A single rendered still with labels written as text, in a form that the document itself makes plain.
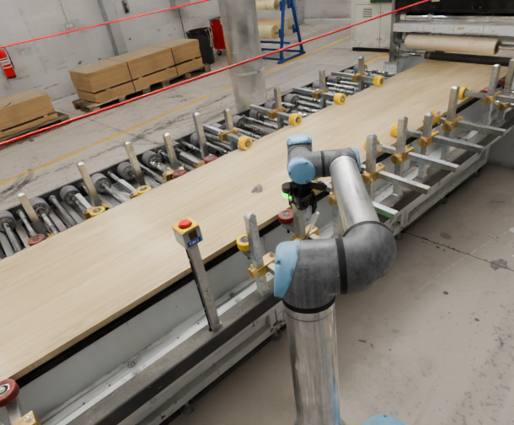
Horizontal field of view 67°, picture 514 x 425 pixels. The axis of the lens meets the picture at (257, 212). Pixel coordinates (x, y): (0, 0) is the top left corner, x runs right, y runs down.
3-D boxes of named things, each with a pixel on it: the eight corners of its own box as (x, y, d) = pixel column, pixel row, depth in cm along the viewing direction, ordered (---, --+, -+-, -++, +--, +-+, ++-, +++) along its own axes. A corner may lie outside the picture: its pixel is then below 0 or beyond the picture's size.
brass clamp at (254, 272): (280, 266, 166) (279, 256, 163) (256, 282, 160) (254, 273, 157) (270, 259, 170) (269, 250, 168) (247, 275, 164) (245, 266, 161)
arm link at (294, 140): (285, 143, 133) (285, 131, 141) (288, 174, 140) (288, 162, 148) (313, 140, 132) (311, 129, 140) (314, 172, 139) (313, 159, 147)
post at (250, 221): (270, 300, 173) (255, 212, 146) (264, 304, 171) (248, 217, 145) (265, 296, 175) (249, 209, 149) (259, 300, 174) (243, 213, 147)
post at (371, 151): (373, 217, 206) (377, 133, 179) (369, 220, 204) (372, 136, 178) (368, 215, 208) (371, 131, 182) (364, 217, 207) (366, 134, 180)
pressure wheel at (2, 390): (-1, 419, 126) (-19, 400, 120) (15, 395, 133) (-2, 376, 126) (20, 421, 125) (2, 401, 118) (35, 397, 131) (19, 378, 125)
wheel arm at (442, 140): (483, 151, 199) (484, 145, 197) (479, 153, 198) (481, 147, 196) (398, 131, 234) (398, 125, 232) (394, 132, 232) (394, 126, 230)
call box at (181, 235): (204, 242, 133) (199, 223, 128) (187, 251, 129) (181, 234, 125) (193, 234, 137) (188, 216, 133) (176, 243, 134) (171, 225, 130)
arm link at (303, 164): (322, 158, 122) (318, 142, 132) (285, 162, 124) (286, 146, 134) (323, 184, 127) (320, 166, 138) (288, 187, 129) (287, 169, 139)
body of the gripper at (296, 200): (288, 206, 154) (285, 180, 147) (303, 196, 158) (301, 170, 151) (302, 212, 148) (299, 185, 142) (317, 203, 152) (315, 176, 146)
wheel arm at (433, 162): (458, 170, 188) (459, 164, 186) (454, 173, 186) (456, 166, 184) (372, 145, 222) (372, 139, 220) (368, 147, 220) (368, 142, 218)
